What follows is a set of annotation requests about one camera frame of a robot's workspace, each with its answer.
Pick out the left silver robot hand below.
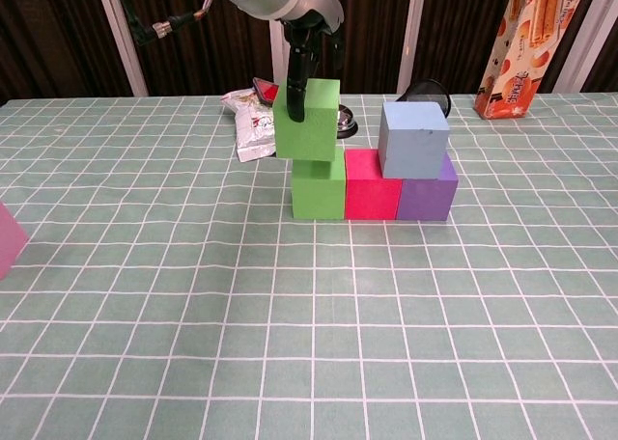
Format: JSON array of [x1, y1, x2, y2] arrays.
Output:
[[277, 0, 345, 124]]

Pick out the green foam cube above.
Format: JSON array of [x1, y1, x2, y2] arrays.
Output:
[[292, 157, 347, 220], [273, 78, 341, 162]]

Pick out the light blue foam cube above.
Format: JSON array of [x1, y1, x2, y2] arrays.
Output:
[[378, 100, 452, 180]]

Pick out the magenta foam cube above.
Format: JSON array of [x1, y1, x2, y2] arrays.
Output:
[[344, 148, 405, 221]]

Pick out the purple foam cube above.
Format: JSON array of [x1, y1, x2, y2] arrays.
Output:
[[396, 153, 460, 224]]

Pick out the red ink pad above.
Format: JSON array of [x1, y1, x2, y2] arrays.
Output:
[[252, 76, 282, 108]]

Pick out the silver call bell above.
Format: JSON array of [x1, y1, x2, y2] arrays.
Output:
[[336, 104, 359, 140]]

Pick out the dark pleated curtain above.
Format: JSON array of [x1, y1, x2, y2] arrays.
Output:
[[0, 0, 618, 106]]

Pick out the white snack bag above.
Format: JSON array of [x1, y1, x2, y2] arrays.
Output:
[[220, 87, 280, 164]]

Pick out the black mesh pen holder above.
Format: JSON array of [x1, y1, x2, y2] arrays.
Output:
[[397, 78, 452, 119]]

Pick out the orange biscuit box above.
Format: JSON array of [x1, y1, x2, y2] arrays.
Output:
[[473, 0, 584, 121]]

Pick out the green checkered tablecloth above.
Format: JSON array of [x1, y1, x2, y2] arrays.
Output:
[[0, 92, 618, 440]]

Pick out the light pink foam cube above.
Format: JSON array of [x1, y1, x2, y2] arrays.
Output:
[[0, 202, 30, 281]]

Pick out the white frame post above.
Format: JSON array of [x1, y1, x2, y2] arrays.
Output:
[[397, 0, 429, 94], [562, 0, 618, 94], [93, 0, 150, 97], [267, 17, 298, 92]]

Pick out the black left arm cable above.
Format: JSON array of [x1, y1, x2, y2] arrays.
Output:
[[117, 0, 217, 46]]

